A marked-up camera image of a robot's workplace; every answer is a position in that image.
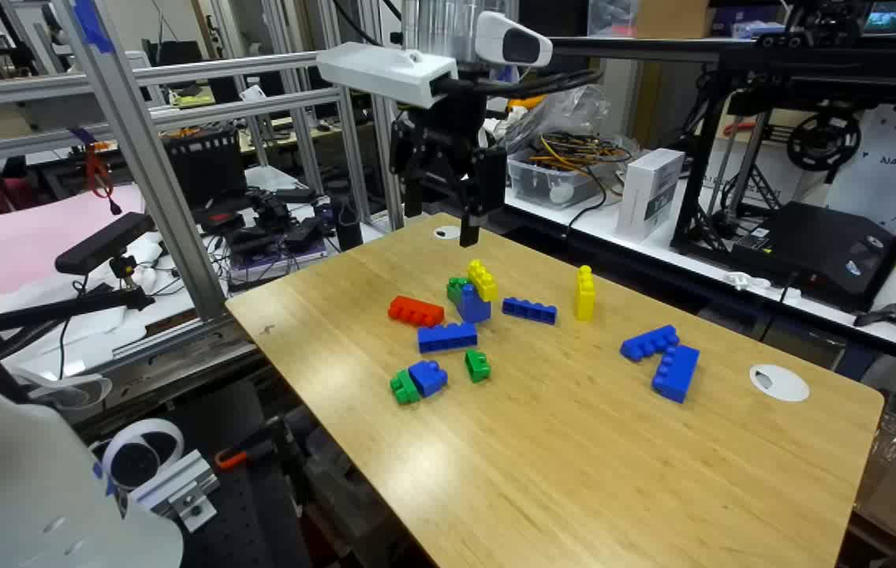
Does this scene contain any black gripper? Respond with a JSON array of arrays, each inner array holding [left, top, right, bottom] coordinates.
[[389, 79, 512, 249]]

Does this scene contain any yellow three-stud block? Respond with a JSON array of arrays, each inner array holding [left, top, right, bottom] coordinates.
[[463, 255, 501, 305]]

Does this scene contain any tall blue block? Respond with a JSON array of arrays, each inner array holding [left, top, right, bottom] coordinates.
[[453, 285, 494, 330]]

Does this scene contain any square blue block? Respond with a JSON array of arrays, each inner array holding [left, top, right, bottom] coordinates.
[[406, 357, 451, 402]]

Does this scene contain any red four-stud block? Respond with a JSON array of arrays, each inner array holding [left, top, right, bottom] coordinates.
[[386, 294, 449, 332]]

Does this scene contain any slim long blue block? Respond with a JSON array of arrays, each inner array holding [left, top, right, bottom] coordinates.
[[500, 294, 561, 330]]

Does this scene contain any thick long blue block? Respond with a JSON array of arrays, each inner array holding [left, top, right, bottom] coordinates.
[[412, 319, 479, 357]]

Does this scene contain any tall yellow block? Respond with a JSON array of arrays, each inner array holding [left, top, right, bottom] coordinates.
[[570, 261, 601, 326]]

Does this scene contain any wide blue block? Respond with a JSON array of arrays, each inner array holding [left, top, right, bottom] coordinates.
[[649, 343, 703, 407]]

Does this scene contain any clear plastic bin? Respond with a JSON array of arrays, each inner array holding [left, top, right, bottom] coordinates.
[[506, 149, 607, 213]]

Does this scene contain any white side table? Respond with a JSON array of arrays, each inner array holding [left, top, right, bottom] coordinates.
[[403, 155, 896, 353]]

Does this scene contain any clear plastic bag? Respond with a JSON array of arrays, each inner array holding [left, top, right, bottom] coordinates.
[[483, 79, 630, 172]]

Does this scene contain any white cardboard box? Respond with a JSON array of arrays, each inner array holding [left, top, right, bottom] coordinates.
[[614, 145, 688, 239]]

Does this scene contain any black 3D printer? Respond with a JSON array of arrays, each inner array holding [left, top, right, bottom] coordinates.
[[670, 35, 896, 317]]

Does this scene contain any black filament spool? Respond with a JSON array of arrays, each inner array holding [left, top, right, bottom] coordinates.
[[782, 104, 865, 174]]

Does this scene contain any white paper with writing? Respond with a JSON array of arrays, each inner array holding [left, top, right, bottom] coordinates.
[[819, 100, 896, 266]]

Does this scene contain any pink sheet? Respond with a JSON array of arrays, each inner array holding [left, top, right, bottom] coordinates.
[[0, 184, 149, 300]]

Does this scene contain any yellow cable bundle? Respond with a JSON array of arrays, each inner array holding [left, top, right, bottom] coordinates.
[[523, 129, 633, 178]]

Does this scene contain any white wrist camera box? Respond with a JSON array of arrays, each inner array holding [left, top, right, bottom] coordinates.
[[315, 40, 462, 114]]

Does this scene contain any aluminium extrusion frame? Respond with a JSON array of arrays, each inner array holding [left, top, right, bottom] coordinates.
[[0, 0, 410, 332]]

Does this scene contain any black stereo camera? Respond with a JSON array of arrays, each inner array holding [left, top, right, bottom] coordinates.
[[52, 208, 159, 282]]

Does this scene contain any metal bracket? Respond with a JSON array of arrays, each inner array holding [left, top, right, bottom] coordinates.
[[125, 448, 225, 537]]

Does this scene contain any white ring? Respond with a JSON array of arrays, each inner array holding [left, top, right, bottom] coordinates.
[[99, 418, 188, 500]]

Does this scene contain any black camera tripod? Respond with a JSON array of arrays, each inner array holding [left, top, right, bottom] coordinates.
[[0, 275, 159, 357]]

